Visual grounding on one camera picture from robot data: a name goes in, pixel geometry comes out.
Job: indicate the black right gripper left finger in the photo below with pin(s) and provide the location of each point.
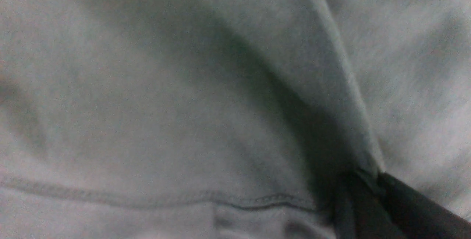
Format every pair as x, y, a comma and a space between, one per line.
358, 214

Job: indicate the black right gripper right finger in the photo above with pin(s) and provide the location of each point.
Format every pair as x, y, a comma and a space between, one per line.
417, 216

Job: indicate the dark gray long-sleeve shirt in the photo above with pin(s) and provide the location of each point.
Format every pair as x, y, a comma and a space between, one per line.
226, 119

